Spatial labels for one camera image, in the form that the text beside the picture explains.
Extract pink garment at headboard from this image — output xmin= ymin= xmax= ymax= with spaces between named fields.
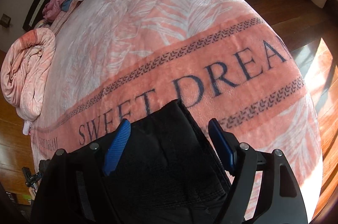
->
xmin=42 ymin=0 xmax=65 ymax=23

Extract left wall lamp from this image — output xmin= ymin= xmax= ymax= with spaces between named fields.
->
xmin=0 ymin=13 xmax=11 ymax=28

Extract person's left hand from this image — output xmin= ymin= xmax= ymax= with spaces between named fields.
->
xmin=29 ymin=187 xmax=36 ymax=201

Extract black quilted pants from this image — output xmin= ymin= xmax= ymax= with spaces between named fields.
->
xmin=31 ymin=100 xmax=230 ymax=223

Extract brown wooden wardrobe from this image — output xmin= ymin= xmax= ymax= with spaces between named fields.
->
xmin=0 ymin=49 xmax=38 ymax=206

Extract folded light pink towel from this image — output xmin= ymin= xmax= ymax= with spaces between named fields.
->
xmin=22 ymin=120 xmax=32 ymax=135

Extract pink sweet dream bed cover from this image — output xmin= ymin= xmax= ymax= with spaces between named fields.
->
xmin=31 ymin=0 xmax=323 ymax=217

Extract folded pink comforter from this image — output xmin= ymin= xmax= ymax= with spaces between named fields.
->
xmin=1 ymin=28 xmax=56 ymax=122

